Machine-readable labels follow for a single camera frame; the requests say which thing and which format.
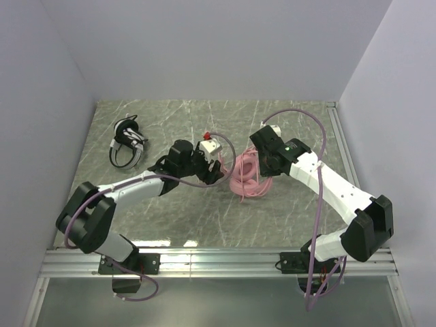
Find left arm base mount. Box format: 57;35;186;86
97;252;161;302

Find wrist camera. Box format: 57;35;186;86
260;122;281;137
198;132;222;161

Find aluminium left side rail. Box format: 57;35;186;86
22;277;50;327

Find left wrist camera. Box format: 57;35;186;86
198;132;222;161

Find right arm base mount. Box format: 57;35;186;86
275;252;339;295

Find pink headphones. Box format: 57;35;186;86
229;146;273;201

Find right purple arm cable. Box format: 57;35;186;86
262;108;348;313

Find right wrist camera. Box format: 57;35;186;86
260;122;281;137

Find pink headphone cable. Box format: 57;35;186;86
217;144;266;205

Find aluminium front rail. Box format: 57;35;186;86
39;247;399;279

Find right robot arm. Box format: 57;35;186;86
250;125;394;262

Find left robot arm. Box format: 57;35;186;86
56;138;224;263

